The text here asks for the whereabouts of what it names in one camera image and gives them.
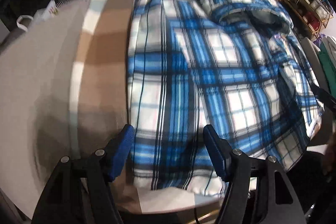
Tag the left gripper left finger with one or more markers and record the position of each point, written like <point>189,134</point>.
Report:
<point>61,199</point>

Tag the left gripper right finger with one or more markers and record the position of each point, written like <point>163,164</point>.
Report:
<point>259,191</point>

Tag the blue white plaid garment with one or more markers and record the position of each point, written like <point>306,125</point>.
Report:
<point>233,64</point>

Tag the checkered bed sheet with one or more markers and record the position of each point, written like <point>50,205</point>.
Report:
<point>63,92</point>

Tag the grey storage box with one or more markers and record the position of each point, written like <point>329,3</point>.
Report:
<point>311,52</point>

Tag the green folded garment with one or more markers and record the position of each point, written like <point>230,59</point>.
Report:
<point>327,59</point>

